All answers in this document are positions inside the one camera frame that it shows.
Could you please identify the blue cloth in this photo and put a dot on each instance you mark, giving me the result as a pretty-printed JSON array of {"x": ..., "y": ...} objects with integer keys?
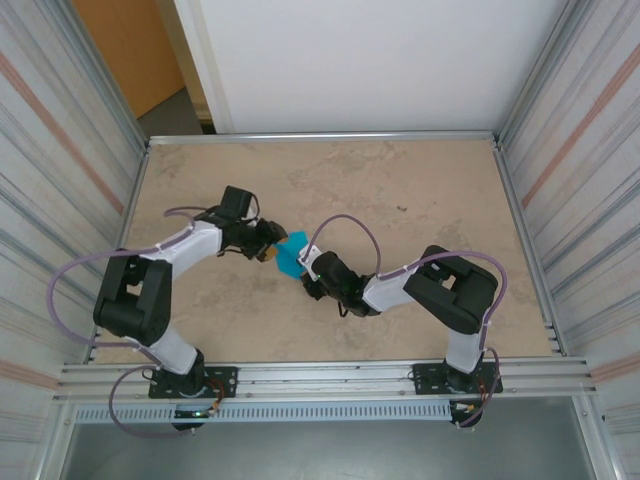
[{"x": 292, "y": 255}]

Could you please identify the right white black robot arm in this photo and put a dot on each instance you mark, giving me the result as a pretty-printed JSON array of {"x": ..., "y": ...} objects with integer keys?
[{"x": 450, "y": 295}]

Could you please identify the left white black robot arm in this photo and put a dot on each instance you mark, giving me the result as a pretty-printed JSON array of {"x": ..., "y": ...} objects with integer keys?
[{"x": 135, "y": 300}]

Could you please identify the orange wooden door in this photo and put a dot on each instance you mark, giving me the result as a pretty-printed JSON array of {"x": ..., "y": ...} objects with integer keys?
[{"x": 130, "y": 50}]

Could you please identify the corrugated translucent side panel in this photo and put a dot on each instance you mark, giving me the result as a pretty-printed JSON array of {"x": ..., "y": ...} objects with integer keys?
[
  {"x": 40, "y": 175},
  {"x": 590, "y": 175}
]

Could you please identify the wide aluminium mounting rail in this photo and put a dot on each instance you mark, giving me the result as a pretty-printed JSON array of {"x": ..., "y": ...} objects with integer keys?
[{"x": 325, "y": 380}]

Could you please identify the aluminium table edge rail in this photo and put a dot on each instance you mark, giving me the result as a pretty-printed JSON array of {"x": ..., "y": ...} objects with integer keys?
[
  {"x": 129, "y": 212},
  {"x": 532, "y": 250},
  {"x": 325, "y": 136}
]

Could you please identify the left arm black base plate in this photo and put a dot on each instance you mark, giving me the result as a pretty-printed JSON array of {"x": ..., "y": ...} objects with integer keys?
[{"x": 225, "y": 380}]

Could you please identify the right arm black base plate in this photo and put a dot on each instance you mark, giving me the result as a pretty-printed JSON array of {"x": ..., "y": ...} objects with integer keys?
[{"x": 425, "y": 380}]

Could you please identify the white door frame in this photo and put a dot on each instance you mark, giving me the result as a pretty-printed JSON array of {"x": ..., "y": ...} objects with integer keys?
[{"x": 200, "y": 50}]

